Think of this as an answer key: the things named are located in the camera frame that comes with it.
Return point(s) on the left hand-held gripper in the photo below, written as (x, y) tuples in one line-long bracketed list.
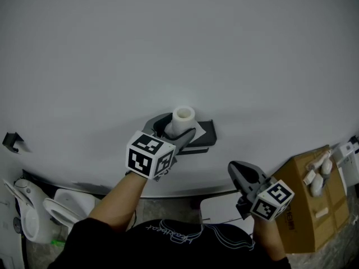
[(140, 161)]

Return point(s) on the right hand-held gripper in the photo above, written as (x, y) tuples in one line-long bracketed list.
[(269, 206)]

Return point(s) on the white toilet paper roll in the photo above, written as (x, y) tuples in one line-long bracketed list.
[(182, 122)]

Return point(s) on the person's right forearm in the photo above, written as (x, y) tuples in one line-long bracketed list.
[(266, 237)]

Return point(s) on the person's left forearm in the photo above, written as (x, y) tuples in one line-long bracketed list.
[(117, 203)]

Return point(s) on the white appliance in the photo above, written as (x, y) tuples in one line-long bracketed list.
[(347, 164)]

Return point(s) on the white toilet with open lid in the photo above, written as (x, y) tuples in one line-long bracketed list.
[(70, 203)]

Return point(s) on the small white carton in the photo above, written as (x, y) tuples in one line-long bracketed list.
[(309, 177)]

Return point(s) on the large white pouch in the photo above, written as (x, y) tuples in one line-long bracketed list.
[(317, 185)]

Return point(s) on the beige wrapped tube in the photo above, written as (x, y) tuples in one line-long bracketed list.
[(317, 161)]

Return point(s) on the brown cardboard box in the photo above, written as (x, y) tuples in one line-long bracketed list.
[(308, 228)]

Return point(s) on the small white pouch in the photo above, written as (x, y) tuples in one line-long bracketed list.
[(326, 166)]

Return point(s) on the beige tape strip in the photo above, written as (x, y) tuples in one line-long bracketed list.
[(322, 213)]

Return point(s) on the person's black printed shirt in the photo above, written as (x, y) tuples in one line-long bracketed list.
[(168, 251)]

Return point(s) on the green plastic object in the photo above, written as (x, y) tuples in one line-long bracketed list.
[(57, 242)]

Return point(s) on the black round disc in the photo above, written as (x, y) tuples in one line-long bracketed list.
[(17, 224)]

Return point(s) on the white cabinet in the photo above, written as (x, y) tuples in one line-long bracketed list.
[(8, 248)]

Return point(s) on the black wall shelf holder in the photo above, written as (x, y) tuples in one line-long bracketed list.
[(209, 136)]

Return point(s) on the small black wall bracket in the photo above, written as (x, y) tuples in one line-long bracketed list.
[(11, 141)]

